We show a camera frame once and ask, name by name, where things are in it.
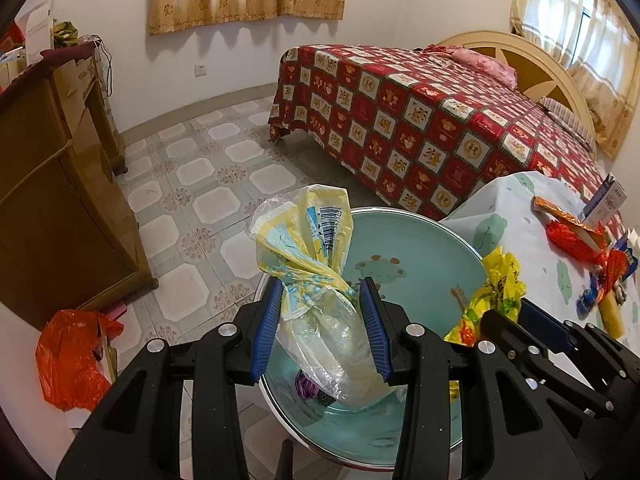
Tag blue yellow box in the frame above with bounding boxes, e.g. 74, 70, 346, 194
612, 232, 640, 276

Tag yellow white plastic bag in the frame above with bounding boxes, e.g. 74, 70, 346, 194
248, 185, 396, 408

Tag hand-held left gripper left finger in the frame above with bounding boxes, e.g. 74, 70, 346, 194
56, 276, 285, 480

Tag thin cables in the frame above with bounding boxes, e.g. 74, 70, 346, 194
82, 35, 113, 96

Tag teal printed bin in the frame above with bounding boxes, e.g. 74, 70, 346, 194
257, 207, 496, 471

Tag cream wooden headboard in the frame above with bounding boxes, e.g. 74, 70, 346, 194
437, 30, 598, 151

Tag green cloth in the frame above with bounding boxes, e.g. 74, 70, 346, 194
52, 21, 80, 46

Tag red bubble wrap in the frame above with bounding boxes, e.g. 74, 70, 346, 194
545, 220, 601, 263

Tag brown wooden cabinet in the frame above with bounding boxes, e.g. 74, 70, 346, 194
0, 42, 160, 331

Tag purple wrapper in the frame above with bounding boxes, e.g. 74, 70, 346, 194
295, 372, 321, 401

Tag blue wrapper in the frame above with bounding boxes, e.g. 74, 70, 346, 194
580, 275, 603, 316

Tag striped pillow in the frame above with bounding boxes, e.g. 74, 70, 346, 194
537, 97, 597, 151

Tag pink pillow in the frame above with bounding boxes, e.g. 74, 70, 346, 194
425, 44, 518, 88

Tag maroon cloth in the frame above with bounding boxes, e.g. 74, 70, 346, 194
40, 42, 96, 58

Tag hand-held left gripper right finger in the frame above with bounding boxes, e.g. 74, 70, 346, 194
359, 276, 586, 480

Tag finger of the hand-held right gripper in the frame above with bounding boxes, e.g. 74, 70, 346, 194
519, 299, 626, 386
481, 309, 615, 418

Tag orange plastic bag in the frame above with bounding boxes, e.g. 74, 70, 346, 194
35, 309, 125, 411

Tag tall white box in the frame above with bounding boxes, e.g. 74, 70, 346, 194
582, 172, 630, 228

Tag white green printed tablecloth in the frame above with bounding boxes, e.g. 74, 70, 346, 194
440, 172, 640, 361

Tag yellow cylinder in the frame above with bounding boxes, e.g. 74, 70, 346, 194
600, 292, 626, 336

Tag orange packet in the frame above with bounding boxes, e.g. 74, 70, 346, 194
532, 195, 608, 251

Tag bed with red patterned cover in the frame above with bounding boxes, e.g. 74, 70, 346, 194
267, 45, 626, 221

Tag red gift bag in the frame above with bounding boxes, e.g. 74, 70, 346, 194
0, 25, 26, 51

